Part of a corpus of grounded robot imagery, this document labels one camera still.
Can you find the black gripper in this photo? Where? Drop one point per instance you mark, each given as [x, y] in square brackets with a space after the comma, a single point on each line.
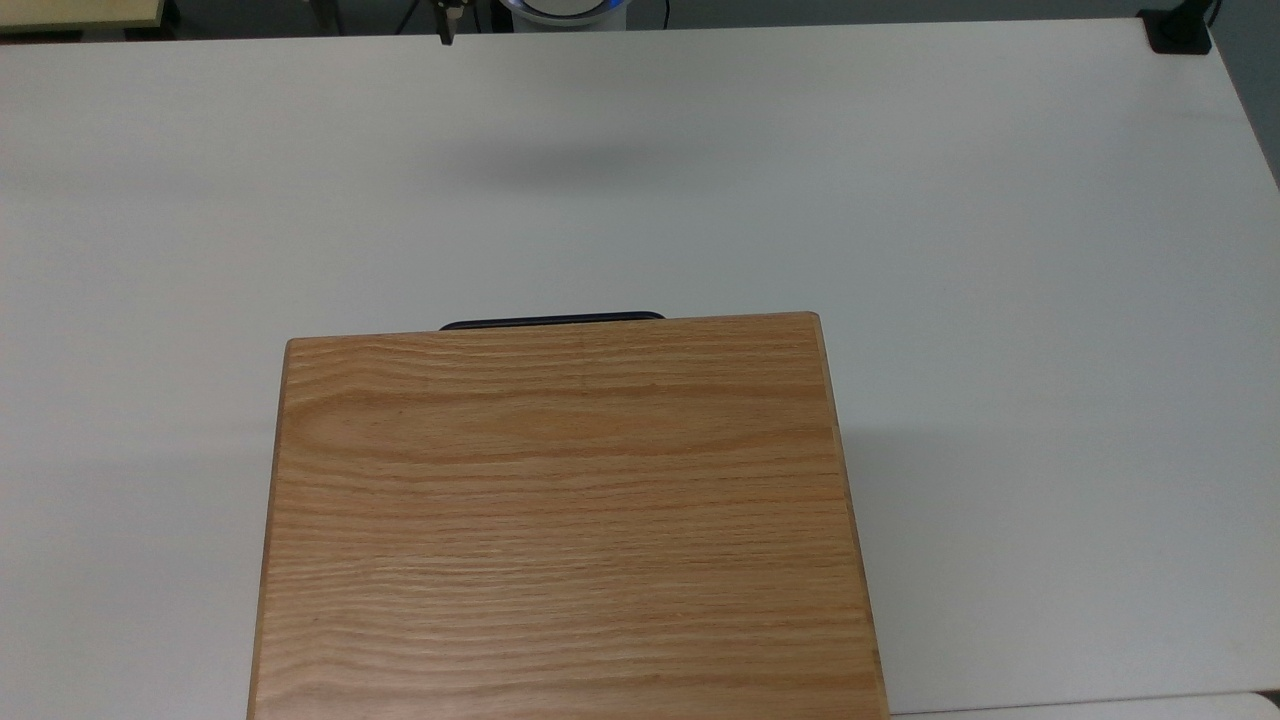
[447, 5]

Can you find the beige side table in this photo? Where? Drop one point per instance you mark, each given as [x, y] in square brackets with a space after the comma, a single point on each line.
[75, 12]

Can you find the black table clamp mount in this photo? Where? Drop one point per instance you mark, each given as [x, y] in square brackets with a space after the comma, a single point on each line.
[1178, 32]

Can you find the oak wooden drawer cabinet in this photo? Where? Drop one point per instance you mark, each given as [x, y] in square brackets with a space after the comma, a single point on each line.
[565, 520]

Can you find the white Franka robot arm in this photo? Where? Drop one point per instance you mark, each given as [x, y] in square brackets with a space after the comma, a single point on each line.
[565, 7]

